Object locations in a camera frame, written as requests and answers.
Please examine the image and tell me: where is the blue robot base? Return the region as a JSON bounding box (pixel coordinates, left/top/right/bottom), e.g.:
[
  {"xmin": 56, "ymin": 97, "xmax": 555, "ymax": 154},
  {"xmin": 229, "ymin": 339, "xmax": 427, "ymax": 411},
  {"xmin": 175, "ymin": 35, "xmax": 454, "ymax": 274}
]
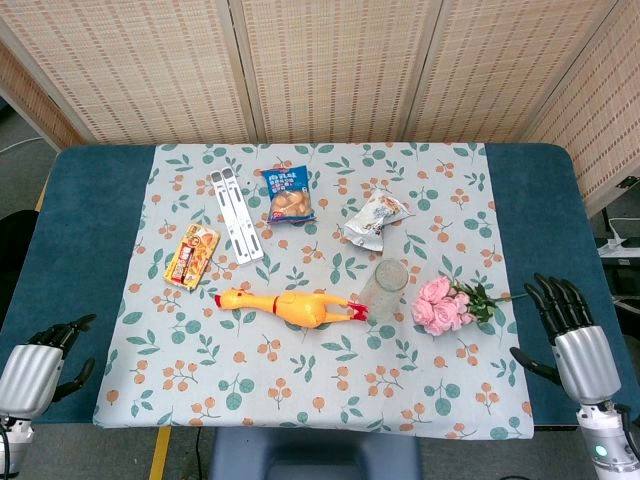
[{"xmin": 207, "ymin": 427, "xmax": 422, "ymax": 480}]

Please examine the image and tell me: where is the clear glass cup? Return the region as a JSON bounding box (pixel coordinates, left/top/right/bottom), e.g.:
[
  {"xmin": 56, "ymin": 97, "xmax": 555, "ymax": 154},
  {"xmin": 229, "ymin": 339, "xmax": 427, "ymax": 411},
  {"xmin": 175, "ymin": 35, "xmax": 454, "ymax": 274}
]
[{"xmin": 357, "ymin": 257, "xmax": 410, "ymax": 323}]

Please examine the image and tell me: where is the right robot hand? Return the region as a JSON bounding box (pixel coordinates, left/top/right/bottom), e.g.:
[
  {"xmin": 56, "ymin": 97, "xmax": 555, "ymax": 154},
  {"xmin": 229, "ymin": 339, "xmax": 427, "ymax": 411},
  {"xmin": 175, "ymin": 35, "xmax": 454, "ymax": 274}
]
[{"xmin": 509, "ymin": 272, "xmax": 623, "ymax": 405}]

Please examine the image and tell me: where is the yellow rubber chicken toy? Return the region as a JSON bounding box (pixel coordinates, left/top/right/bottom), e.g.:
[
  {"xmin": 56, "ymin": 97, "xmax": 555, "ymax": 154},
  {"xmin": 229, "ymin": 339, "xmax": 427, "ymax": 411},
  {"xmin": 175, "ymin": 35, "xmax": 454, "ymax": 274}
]
[{"xmin": 214, "ymin": 288, "xmax": 370, "ymax": 330}]

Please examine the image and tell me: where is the white folding stand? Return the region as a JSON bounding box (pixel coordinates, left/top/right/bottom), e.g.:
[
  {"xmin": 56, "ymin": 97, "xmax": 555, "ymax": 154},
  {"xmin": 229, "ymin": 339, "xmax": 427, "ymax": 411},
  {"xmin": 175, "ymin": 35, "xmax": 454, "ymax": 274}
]
[{"xmin": 208, "ymin": 167, "xmax": 265, "ymax": 266}]

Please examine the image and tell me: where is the blue snack bag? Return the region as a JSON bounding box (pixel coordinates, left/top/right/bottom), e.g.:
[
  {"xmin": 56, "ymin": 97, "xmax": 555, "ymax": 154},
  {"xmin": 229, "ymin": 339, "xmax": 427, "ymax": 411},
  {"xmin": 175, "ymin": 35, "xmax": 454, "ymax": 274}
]
[{"xmin": 259, "ymin": 166, "xmax": 317, "ymax": 225}]

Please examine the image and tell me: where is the woven folding screen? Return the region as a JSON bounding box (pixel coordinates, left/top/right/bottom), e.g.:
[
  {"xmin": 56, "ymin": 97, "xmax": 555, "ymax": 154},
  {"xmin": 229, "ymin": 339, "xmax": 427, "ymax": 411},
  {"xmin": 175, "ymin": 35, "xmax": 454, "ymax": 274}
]
[{"xmin": 0, "ymin": 0, "xmax": 640, "ymax": 218}]

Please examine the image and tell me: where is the blue table cover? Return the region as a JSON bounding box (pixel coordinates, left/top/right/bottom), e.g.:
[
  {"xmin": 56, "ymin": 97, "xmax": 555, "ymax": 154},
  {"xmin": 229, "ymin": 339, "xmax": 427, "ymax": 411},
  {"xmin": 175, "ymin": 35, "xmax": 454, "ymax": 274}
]
[{"xmin": 0, "ymin": 142, "xmax": 640, "ymax": 426}]

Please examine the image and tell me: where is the white power strip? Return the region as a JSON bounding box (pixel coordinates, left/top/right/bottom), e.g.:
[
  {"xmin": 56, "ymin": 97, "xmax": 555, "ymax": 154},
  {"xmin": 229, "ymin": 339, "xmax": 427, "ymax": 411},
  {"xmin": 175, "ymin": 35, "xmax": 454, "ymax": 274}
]
[{"xmin": 597, "ymin": 216, "xmax": 640, "ymax": 257}]

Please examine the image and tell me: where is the black chair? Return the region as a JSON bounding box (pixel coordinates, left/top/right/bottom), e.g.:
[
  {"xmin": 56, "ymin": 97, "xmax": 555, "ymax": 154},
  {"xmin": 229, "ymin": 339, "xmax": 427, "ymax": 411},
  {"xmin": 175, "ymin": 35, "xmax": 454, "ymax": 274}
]
[{"xmin": 0, "ymin": 209, "xmax": 40, "ymax": 331}]

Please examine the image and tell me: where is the orange curry box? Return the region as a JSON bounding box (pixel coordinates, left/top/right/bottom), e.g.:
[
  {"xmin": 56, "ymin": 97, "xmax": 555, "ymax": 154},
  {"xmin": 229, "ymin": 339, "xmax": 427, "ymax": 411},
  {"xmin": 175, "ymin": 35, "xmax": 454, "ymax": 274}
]
[{"xmin": 163, "ymin": 223, "xmax": 221, "ymax": 292}]

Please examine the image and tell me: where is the pink rose bouquet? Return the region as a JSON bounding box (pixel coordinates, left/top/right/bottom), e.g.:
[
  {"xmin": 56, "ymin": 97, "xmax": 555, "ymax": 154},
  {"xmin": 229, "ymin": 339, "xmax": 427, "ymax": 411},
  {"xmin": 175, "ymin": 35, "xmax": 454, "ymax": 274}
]
[{"xmin": 410, "ymin": 275, "xmax": 529, "ymax": 337}]

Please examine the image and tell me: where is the floral tablecloth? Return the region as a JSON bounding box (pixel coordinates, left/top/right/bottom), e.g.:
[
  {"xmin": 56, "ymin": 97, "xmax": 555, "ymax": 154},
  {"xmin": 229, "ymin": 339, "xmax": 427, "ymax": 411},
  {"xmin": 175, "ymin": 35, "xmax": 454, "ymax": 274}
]
[{"xmin": 92, "ymin": 142, "xmax": 535, "ymax": 441}]

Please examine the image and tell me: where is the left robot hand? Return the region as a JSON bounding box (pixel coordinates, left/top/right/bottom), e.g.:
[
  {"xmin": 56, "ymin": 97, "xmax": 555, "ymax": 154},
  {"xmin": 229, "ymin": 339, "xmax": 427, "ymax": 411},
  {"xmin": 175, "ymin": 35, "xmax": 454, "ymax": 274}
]
[{"xmin": 0, "ymin": 313, "xmax": 97, "ymax": 419}]

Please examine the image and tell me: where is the silver snack bag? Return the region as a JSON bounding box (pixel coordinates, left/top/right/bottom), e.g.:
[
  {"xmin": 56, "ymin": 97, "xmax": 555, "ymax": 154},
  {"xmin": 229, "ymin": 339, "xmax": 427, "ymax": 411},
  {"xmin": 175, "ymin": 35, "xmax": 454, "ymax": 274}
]
[{"xmin": 342, "ymin": 188, "xmax": 415, "ymax": 252}]

